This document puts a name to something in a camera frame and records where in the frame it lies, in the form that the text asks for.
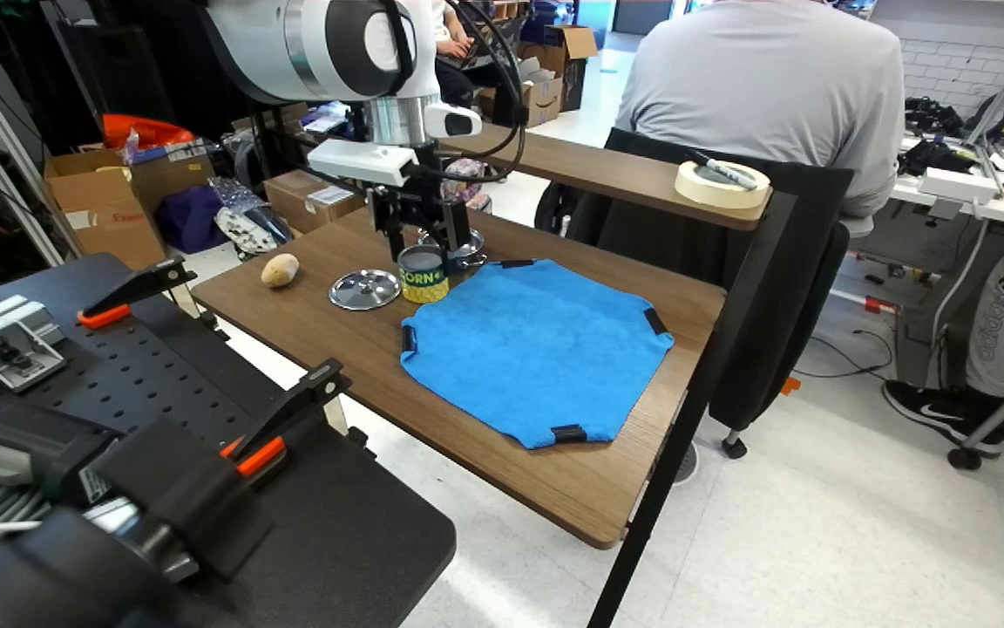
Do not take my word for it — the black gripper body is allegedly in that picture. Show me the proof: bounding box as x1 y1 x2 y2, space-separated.
368 175 471 253

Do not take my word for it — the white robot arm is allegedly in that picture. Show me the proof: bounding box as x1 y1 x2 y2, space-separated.
207 0 480 262

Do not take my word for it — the small steel bowl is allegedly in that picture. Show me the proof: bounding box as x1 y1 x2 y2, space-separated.
445 236 488 275

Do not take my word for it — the silver pot lid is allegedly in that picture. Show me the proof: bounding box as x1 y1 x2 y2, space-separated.
327 267 402 313

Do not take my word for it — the potato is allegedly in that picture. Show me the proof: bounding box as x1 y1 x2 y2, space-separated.
260 253 300 289

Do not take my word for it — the blue cloth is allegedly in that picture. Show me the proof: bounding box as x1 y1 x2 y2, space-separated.
402 257 672 450

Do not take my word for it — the black orange clamp rear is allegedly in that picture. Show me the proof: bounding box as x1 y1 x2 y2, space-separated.
78 257 191 332

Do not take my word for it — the black orange clamp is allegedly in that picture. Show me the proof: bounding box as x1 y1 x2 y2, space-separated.
78 257 191 332
218 358 349 483

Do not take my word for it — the black orange clamp front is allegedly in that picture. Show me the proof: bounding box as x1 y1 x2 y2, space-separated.
218 358 349 483

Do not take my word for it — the white plate on table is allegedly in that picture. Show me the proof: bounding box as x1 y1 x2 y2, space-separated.
672 158 772 213

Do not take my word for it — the cardboard box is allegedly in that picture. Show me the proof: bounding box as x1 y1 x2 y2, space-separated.
47 151 166 267

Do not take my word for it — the black office chair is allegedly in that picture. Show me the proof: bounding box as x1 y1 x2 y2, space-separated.
530 129 852 457

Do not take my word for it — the person in grey sweater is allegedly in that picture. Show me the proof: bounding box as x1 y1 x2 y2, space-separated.
616 0 905 236

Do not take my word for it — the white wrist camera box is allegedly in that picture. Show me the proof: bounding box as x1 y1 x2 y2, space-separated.
306 141 417 189

